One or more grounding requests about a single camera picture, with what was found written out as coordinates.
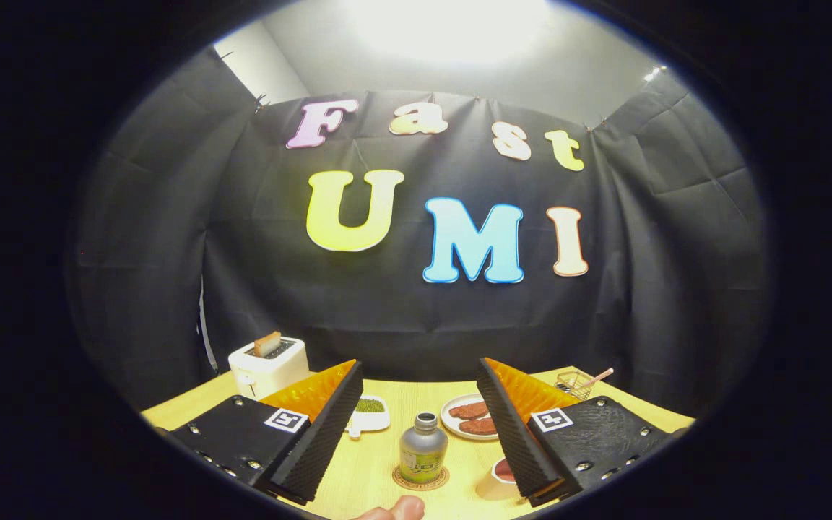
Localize light wooden table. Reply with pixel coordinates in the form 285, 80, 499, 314
140, 367, 697, 520

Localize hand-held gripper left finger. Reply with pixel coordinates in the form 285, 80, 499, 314
170, 359, 365, 505

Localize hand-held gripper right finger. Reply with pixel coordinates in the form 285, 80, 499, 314
475, 357, 677, 506

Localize black backdrop cloth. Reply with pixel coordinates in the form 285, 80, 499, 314
69, 47, 774, 414

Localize white toaster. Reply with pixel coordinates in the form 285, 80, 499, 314
228, 337, 311, 400

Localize round cork coaster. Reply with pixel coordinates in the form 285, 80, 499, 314
391, 464, 451, 492

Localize white oval plate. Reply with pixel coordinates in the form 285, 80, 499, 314
441, 393, 501, 441

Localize wire mesh basket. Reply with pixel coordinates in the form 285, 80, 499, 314
555, 370, 594, 402

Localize white divided bean dish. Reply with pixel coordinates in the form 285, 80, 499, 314
345, 395, 391, 439

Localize white cup wooden handle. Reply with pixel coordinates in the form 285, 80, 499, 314
475, 457, 519, 501

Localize silver juice bottle green label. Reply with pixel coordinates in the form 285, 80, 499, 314
399, 412, 450, 485

